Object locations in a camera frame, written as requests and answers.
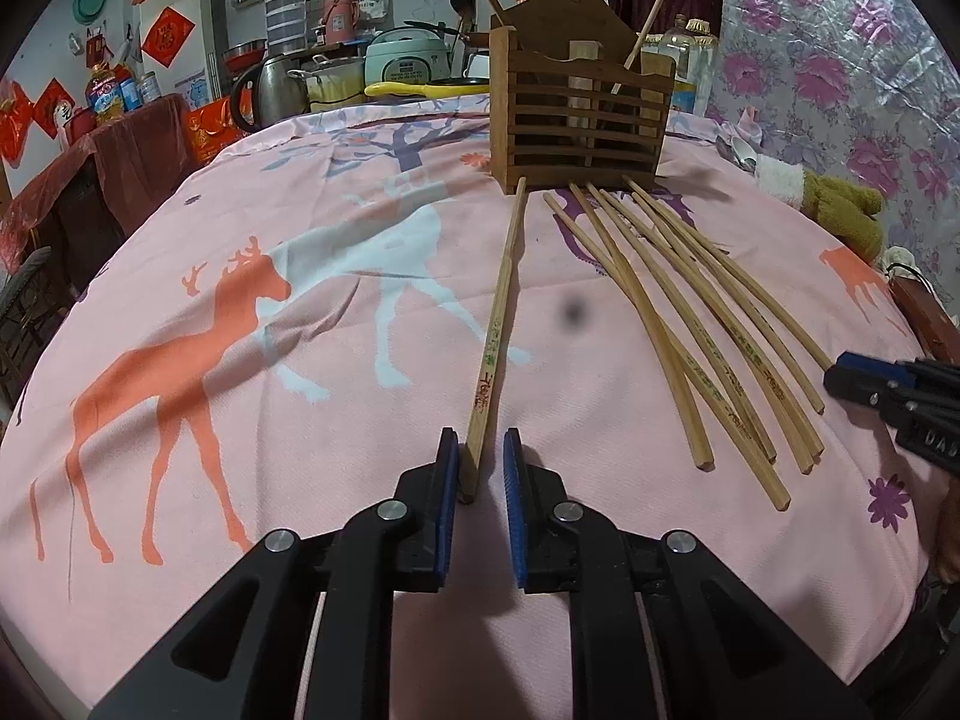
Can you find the clear plastic oil bottle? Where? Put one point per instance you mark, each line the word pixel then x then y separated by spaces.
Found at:
pixel 690 67

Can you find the olive and white plush cloth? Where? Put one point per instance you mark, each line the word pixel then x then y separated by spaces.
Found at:
pixel 840 210

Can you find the red gift bag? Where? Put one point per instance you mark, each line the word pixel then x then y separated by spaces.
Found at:
pixel 210 131

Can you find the red hanging ornament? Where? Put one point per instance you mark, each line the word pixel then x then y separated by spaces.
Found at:
pixel 15 124

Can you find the stainless steel kettle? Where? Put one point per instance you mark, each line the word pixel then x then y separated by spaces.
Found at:
pixel 274 86

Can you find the green round plate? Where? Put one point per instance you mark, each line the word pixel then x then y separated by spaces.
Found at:
pixel 91 4

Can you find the yellow cooking oil bottle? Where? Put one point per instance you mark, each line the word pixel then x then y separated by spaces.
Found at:
pixel 103 94

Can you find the pink deer-print cloth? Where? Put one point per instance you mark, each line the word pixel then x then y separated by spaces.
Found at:
pixel 337 427

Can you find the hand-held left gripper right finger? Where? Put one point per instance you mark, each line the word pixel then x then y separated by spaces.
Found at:
pixel 516 510

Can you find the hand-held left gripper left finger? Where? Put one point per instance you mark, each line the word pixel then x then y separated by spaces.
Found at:
pixel 448 510

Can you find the wooden armchair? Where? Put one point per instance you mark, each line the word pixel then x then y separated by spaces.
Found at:
pixel 22 300

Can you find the red diamond paper decoration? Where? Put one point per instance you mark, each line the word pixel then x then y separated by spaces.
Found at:
pixel 169 36
pixel 54 109

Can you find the white fridge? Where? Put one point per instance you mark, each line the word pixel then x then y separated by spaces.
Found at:
pixel 204 82

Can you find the pile of wooden chopsticks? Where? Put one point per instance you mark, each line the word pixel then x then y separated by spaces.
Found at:
pixel 739 409

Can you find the floral plastic sheet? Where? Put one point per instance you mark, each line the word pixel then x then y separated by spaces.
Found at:
pixel 862 90

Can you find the brown leather case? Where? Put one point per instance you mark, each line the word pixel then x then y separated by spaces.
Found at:
pixel 926 315

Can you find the person's dark clothing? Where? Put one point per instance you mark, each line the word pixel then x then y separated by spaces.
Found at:
pixel 922 660

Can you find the pink thermos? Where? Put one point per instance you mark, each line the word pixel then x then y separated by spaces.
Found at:
pixel 337 15

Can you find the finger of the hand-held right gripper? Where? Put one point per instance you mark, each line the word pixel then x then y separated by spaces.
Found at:
pixel 870 361
pixel 862 386

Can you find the person's right hand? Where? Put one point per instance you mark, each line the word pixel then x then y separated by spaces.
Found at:
pixel 941 517

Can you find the white tote bag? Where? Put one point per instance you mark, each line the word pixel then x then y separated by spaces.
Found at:
pixel 375 6

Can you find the yellow plastic rice paddle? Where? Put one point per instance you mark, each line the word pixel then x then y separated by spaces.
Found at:
pixel 420 88

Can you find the steel pot with lid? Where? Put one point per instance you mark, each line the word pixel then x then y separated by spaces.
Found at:
pixel 334 82

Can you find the striped stacked food container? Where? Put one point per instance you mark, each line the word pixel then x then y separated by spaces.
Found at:
pixel 285 15

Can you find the red basin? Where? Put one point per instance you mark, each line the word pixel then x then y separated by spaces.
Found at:
pixel 244 54

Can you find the wooden chopstick holder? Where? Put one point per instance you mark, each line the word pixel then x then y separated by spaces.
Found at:
pixel 585 142

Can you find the pale green rice cooker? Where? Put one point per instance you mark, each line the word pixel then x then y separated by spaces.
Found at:
pixel 405 56

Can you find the red-covered side table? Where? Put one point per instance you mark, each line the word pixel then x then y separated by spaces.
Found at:
pixel 127 150

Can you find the white knitted item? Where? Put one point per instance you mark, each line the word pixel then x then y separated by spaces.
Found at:
pixel 900 261

